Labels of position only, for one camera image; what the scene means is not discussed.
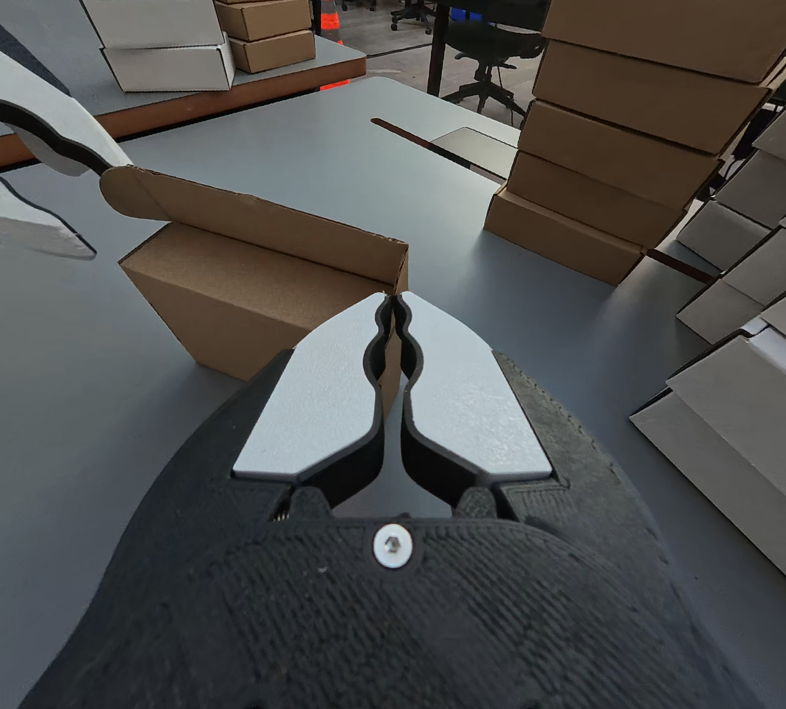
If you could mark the white cardboard box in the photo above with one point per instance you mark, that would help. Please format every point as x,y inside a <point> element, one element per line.
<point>166,68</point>
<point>147,15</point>

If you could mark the orange traffic cone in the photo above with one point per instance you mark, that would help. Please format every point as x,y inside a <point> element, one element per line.
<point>330,15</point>

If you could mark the stack of brown cardboard boxes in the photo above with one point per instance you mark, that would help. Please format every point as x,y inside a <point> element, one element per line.
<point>614,169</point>

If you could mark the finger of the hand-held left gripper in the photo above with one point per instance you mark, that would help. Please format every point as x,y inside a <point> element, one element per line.
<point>30,227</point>
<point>49,114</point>

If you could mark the stack of white cardboard boxes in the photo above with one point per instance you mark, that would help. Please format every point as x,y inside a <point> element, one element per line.
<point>724,402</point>

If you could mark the brown corrugated mailer box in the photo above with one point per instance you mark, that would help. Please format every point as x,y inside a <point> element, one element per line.
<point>245,291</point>

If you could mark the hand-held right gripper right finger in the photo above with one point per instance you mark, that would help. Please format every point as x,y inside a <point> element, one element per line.
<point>466,408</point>

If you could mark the blue storage bin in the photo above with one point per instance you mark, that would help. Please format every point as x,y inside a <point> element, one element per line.
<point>466,3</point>

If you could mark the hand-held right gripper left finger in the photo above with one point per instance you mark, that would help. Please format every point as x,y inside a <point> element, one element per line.
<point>313,402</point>

